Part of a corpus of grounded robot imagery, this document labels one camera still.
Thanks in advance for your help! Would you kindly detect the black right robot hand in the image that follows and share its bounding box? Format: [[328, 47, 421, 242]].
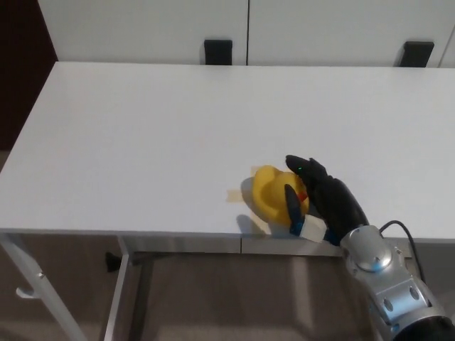
[[283, 154, 370, 247]]

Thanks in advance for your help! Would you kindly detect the yellow rubber duck toy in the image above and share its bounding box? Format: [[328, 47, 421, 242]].
[[252, 165, 309, 226]]

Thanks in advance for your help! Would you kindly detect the beige tape cross marker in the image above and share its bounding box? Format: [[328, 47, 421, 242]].
[[225, 165, 272, 236]]

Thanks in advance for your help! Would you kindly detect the white cabinet panel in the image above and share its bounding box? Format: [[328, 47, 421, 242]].
[[247, 0, 455, 69], [37, 0, 250, 67]]

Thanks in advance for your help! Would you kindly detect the black floor foot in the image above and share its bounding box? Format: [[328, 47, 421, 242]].
[[105, 251, 122, 274]]

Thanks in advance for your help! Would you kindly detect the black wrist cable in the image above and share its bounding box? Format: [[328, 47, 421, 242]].
[[379, 220, 427, 281]]

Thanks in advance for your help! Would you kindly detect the black bracket foot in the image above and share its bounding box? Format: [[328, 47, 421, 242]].
[[402, 40, 435, 68], [203, 39, 234, 66]]

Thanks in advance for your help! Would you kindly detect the white metal desk frame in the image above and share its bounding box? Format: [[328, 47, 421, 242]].
[[0, 232, 455, 341]]

